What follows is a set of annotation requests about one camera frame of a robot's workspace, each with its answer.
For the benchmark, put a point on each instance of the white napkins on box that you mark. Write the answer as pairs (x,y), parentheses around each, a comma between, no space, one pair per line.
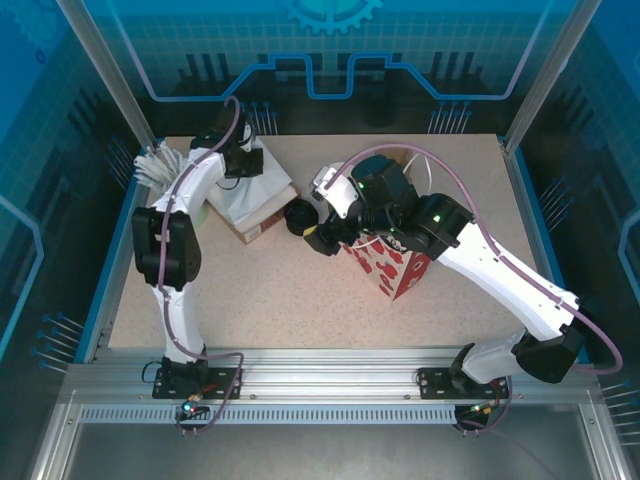
(265,222)

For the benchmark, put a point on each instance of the red white paper gift bag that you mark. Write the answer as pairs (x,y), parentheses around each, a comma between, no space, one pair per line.
(390,275)

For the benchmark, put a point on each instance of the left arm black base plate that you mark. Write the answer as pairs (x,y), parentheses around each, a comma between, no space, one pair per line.
(165,387)

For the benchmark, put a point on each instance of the aluminium frame rail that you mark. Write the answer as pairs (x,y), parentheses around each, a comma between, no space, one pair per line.
(325,372)

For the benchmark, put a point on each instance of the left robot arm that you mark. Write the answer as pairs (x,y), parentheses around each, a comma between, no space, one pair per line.
(195,180)

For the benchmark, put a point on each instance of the light green jar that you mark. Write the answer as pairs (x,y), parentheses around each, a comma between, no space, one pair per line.
(204,216)

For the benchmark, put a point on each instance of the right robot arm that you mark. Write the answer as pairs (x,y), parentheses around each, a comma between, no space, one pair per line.
(510,280)

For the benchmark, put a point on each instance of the steel sheet shelf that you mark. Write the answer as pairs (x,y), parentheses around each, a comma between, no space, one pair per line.
(325,455)

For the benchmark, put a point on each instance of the stack of black plastic lids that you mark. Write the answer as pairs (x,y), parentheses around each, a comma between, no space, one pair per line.
(300,215)

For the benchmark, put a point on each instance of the stack of white napkins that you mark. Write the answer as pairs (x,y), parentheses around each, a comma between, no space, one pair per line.
(260,185)

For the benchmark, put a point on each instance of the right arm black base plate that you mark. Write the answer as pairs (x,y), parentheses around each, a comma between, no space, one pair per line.
(432,385)

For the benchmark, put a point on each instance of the blue table border frame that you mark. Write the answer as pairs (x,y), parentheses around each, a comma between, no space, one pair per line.
(539,225)

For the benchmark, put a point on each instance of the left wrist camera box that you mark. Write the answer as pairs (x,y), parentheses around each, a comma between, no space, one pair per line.
(247,134)

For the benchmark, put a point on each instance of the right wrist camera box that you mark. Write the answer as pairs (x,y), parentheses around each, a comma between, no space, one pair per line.
(332,195)

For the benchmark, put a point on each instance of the small connector with green light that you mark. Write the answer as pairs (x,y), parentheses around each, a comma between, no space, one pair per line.
(482,410)
(189,407)

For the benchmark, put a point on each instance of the aluminium frame post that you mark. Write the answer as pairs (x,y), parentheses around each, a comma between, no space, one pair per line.
(105,65)
(555,65)

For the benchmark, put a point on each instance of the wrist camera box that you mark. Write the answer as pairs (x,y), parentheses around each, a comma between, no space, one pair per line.
(247,134)
(332,195)

